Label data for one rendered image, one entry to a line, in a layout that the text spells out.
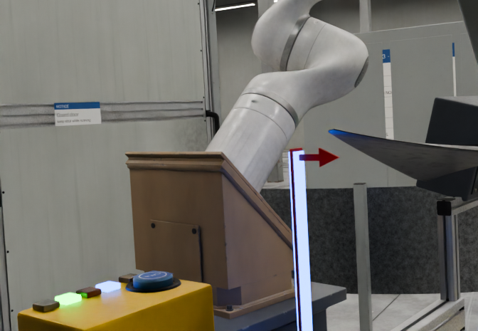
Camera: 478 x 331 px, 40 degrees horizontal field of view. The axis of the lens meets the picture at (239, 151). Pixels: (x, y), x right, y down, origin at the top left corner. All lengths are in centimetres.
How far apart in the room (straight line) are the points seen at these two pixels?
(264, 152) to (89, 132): 139
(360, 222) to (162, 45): 106
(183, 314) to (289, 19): 75
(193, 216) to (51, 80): 138
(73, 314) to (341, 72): 77
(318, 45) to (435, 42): 563
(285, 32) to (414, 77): 565
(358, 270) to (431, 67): 455
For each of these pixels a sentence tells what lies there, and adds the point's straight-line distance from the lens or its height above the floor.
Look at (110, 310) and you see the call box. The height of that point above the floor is 107.
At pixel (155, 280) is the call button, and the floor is 108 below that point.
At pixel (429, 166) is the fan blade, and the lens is 84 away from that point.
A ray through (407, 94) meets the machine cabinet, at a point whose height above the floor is 138.
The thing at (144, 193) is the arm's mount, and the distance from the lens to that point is 115.
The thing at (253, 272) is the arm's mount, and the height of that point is 99.
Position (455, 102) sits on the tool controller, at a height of 124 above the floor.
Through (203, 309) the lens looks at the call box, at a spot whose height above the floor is 105.
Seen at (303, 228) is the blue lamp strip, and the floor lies 109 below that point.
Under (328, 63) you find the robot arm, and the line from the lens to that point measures 121.
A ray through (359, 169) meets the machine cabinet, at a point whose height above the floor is 61.
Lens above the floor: 124
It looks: 3 degrees down
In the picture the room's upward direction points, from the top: 3 degrees counter-clockwise
